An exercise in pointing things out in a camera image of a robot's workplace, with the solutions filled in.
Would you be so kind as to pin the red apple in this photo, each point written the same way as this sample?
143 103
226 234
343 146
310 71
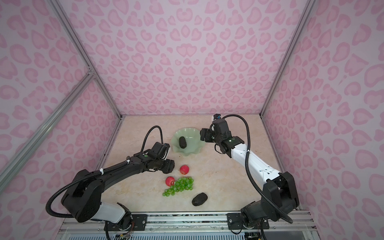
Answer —
184 170
170 181

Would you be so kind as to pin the dark avocado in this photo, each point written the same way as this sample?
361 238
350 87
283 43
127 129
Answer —
182 142
199 199

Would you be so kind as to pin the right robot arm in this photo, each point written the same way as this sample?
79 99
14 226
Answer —
279 195

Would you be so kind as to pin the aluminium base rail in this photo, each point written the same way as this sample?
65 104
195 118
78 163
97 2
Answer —
194 226

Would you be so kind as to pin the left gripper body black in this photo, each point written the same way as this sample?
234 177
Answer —
165 165

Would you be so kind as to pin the dark avocado front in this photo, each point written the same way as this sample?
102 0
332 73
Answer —
199 199

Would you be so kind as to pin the green scalloped fruit bowl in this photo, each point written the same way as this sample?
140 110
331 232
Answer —
193 138

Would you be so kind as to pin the green grape bunch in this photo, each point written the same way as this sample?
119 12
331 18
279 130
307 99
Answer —
182 184

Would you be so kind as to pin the aluminium frame strut left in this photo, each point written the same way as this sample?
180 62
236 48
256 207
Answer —
20 158

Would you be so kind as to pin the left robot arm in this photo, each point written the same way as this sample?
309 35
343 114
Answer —
83 198

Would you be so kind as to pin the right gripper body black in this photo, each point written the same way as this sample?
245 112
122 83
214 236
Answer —
218 139

